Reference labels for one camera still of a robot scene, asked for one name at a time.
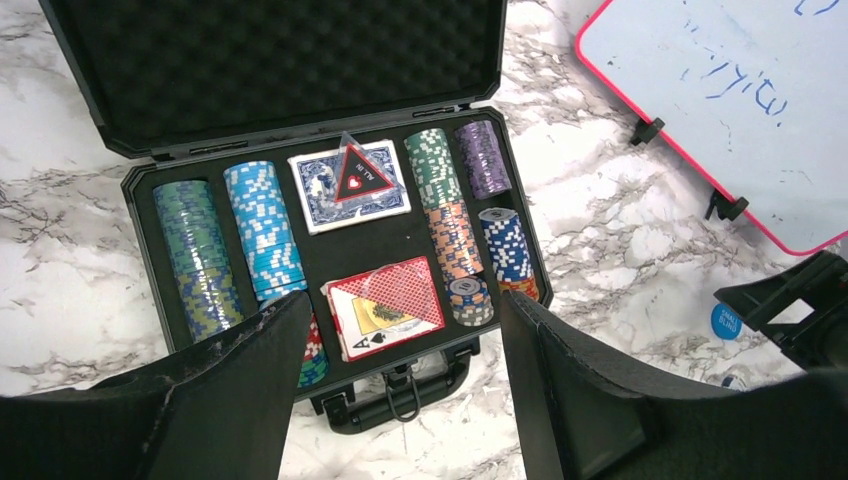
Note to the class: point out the red white chip stack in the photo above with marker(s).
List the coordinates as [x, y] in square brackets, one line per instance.
[315, 362]

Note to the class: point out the light blue chip stack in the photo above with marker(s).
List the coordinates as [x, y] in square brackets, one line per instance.
[265, 232]

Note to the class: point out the mixed small chip stack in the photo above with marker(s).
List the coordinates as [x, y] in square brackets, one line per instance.
[471, 301]

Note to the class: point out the black poker set case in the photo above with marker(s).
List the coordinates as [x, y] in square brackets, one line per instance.
[196, 87]

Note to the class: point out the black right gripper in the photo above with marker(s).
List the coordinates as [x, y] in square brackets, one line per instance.
[802, 311]

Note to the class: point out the clear round dealer button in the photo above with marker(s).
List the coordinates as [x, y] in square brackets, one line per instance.
[396, 296]

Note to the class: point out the pink framed whiteboard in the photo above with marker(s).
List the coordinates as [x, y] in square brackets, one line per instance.
[752, 93]

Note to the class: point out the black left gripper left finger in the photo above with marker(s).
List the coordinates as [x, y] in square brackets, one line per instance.
[219, 409]

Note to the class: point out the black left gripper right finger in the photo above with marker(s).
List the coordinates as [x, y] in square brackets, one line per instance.
[585, 410]

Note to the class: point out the blue white chip stack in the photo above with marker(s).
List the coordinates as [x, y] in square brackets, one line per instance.
[507, 244]

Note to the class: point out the blue playing card deck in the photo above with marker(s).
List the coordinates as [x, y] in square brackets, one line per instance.
[316, 184]

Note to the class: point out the orange blue chip stack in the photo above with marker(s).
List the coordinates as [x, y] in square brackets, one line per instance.
[453, 239]

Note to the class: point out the purple chip stack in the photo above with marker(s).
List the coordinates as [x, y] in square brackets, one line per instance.
[483, 159]

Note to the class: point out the blue small blind button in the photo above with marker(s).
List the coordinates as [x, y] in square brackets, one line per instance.
[725, 323]

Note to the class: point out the green white chip stack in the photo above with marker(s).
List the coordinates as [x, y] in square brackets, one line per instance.
[433, 168]

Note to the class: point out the green blue chip stack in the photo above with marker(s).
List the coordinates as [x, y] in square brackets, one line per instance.
[198, 256]

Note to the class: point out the blue white poker chip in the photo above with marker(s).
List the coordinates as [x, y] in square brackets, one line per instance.
[734, 382]

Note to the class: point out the red playing card deck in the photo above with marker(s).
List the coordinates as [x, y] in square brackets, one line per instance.
[358, 336]

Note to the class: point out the yellow red chip stack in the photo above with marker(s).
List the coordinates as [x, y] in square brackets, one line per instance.
[528, 286]

